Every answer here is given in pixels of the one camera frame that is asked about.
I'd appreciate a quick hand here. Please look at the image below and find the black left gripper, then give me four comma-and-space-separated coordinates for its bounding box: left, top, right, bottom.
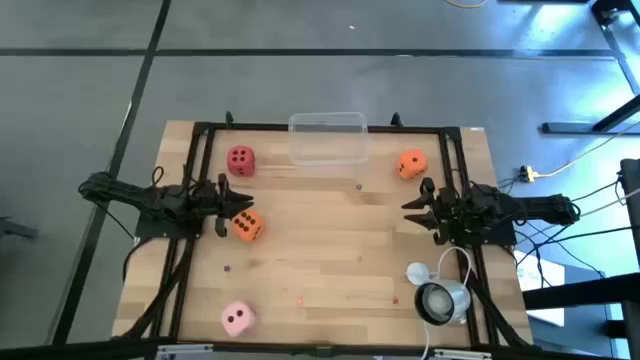
192, 173, 255, 238

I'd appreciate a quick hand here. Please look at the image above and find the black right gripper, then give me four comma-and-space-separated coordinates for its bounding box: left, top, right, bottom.
401, 178, 471, 246

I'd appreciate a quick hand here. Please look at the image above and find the orange foam die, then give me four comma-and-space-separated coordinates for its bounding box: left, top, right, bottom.
396, 148, 429, 181
230, 208, 266, 244

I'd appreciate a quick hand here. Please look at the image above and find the red foam die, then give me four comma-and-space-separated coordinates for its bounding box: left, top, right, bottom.
226, 145, 257, 178

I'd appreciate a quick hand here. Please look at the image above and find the pink foam die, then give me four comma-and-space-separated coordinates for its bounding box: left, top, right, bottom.
220, 300, 257, 338

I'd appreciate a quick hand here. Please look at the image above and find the clear plastic container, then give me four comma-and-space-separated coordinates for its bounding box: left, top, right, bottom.
287, 111, 370, 167

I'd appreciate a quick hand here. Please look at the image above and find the white paper box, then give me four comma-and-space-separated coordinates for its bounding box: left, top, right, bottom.
513, 249, 566, 327

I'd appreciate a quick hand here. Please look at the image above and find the black metal beam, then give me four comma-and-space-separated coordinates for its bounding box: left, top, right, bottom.
522, 272, 640, 311

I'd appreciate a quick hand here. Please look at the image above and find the black floor object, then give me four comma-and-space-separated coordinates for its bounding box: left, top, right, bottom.
0, 215, 39, 240

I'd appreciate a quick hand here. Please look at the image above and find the black aluminium table frame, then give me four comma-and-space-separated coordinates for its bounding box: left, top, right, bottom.
113, 110, 537, 350

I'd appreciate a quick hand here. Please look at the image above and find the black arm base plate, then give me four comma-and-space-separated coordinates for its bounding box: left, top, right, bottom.
134, 218, 205, 240
447, 219, 517, 247

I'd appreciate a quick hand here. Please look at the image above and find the white bullet camera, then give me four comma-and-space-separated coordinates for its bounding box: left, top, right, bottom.
405, 261, 473, 327

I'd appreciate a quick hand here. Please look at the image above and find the black cable bundle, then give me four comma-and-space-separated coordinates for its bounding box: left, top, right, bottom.
467, 272, 534, 349
119, 238, 196, 341

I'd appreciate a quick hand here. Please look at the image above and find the white camera cable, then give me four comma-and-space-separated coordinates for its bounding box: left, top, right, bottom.
421, 245, 474, 360

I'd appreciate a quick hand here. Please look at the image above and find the silver metal bracket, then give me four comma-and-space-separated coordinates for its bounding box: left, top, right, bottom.
433, 348, 494, 360
157, 342, 214, 357

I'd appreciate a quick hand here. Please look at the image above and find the cream power cable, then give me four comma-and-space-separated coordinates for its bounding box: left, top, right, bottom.
534, 130, 640, 179

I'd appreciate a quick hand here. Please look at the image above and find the black floor cable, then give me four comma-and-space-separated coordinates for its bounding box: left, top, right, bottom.
514, 225, 640, 249

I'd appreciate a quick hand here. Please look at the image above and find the black table leg frame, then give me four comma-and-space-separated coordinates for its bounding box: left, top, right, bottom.
541, 0, 640, 136

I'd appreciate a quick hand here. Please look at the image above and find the grey floor cable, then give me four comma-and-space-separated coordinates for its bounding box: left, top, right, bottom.
569, 187, 640, 221

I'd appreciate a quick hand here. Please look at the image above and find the black metal post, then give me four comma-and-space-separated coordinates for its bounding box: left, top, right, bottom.
618, 158, 640, 360

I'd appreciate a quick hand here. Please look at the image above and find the yellow floor cable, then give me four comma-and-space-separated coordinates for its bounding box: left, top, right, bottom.
442, 0, 489, 10

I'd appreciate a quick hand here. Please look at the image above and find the black rail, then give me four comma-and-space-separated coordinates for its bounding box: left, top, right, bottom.
0, 337, 640, 360

